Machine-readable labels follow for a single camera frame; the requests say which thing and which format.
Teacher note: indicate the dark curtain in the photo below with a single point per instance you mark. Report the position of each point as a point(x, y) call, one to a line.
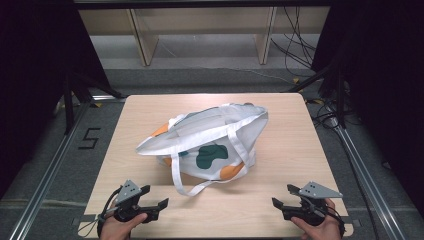
point(383, 83)
point(33, 83)

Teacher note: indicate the black metal stand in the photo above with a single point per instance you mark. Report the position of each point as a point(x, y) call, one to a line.
point(339, 100)
point(69, 106)

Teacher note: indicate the aluminium floor rail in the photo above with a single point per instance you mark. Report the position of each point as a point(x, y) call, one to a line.
point(50, 173)
point(363, 176)

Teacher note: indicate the light wooden cabinet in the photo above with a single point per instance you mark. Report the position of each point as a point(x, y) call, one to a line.
point(146, 46)

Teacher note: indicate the person's left hand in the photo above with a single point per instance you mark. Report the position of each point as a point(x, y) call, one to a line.
point(115, 230)

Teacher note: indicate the yellow tape piece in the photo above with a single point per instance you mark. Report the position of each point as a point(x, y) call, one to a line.
point(296, 80)
point(98, 105)

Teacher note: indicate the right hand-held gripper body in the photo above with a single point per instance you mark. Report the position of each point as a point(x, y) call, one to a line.
point(316, 191)

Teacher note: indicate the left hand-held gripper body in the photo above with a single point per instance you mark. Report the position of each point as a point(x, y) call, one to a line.
point(128, 192)

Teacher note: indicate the person's right hand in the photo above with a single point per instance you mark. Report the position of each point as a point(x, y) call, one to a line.
point(321, 231)

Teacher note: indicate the white tote bag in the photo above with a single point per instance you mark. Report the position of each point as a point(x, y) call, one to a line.
point(213, 133)

